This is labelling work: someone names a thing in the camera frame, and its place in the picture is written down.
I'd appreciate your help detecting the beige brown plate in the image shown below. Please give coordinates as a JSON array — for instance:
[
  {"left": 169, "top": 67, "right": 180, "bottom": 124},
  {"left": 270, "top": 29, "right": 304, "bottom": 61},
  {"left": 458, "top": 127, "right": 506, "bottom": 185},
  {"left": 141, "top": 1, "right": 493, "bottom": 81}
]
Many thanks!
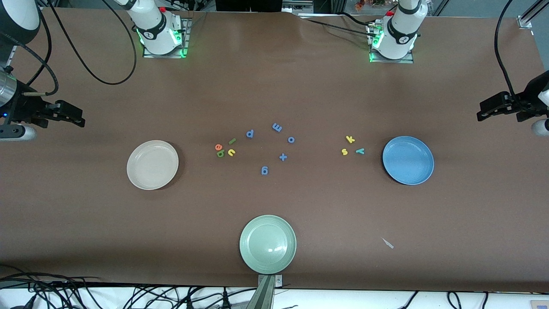
[{"left": 127, "top": 140, "right": 179, "bottom": 191}]

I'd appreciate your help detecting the brown table cover sheet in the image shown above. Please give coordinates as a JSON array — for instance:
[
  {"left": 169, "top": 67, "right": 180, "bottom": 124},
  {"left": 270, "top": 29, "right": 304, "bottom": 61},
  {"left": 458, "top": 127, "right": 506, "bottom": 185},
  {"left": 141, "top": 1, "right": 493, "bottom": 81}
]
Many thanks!
[{"left": 0, "top": 8, "right": 549, "bottom": 293}]

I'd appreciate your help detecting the blue plate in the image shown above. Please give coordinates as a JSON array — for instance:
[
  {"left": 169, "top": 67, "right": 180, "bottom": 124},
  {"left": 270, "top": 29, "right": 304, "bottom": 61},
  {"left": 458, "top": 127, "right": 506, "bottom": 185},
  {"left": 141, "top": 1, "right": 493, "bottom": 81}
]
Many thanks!
[{"left": 382, "top": 136, "right": 434, "bottom": 185}]

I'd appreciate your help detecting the pale green plate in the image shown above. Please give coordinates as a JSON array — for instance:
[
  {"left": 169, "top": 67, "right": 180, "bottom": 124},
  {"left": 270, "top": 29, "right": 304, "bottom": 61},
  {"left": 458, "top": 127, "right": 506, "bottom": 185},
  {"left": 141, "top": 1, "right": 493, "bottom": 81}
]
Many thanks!
[{"left": 239, "top": 215, "right": 297, "bottom": 275}]

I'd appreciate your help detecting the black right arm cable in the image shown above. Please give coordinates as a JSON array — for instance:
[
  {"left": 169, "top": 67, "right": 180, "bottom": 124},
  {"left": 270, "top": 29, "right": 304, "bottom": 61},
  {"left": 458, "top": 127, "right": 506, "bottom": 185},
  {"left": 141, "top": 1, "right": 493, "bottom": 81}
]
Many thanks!
[{"left": 0, "top": 0, "right": 138, "bottom": 96}]

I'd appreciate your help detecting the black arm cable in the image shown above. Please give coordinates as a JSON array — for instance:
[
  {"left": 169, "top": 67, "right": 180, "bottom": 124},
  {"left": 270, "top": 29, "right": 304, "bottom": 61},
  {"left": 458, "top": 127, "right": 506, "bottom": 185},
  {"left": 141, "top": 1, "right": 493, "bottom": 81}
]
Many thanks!
[
  {"left": 494, "top": 0, "right": 516, "bottom": 101},
  {"left": 0, "top": 0, "right": 138, "bottom": 96}
]

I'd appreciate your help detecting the aluminium frame rail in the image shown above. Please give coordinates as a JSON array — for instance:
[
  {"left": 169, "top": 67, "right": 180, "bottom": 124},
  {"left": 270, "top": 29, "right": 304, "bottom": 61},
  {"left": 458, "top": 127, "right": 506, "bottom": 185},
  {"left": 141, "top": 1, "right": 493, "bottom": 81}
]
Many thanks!
[
  {"left": 521, "top": 0, "right": 549, "bottom": 22},
  {"left": 3, "top": 43, "right": 18, "bottom": 69}
]

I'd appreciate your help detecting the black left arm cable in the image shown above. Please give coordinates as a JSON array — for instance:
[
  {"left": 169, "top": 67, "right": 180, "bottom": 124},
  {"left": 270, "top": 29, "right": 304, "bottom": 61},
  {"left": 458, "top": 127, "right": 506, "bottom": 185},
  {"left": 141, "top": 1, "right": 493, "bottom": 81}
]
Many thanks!
[{"left": 494, "top": 0, "right": 516, "bottom": 101}]

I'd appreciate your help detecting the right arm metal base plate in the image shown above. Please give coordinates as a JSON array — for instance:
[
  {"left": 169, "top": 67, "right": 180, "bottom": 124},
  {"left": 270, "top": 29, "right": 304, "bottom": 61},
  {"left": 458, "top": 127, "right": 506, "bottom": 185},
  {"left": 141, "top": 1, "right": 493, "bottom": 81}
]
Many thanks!
[{"left": 143, "top": 17, "right": 192, "bottom": 59}]

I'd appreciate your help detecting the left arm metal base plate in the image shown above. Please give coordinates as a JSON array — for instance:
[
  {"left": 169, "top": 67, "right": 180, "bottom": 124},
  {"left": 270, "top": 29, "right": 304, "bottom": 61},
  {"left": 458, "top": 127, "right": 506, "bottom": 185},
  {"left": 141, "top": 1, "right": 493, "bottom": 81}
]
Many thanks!
[{"left": 368, "top": 24, "right": 414, "bottom": 64}]

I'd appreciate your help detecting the thin black base cable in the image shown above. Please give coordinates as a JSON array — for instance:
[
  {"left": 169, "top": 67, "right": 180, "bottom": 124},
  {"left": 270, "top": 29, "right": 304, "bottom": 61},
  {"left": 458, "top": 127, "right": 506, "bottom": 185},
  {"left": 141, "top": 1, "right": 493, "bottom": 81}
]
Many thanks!
[
  {"left": 342, "top": 13, "right": 374, "bottom": 27},
  {"left": 298, "top": 16, "right": 380, "bottom": 37}
]

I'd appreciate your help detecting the grey metal camera mount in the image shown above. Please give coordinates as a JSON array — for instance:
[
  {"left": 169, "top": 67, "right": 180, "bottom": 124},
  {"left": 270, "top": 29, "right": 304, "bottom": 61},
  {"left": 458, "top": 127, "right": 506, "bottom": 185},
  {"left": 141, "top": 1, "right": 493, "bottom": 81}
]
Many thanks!
[{"left": 247, "top": 275, "right": 283, "bottom": 309}]

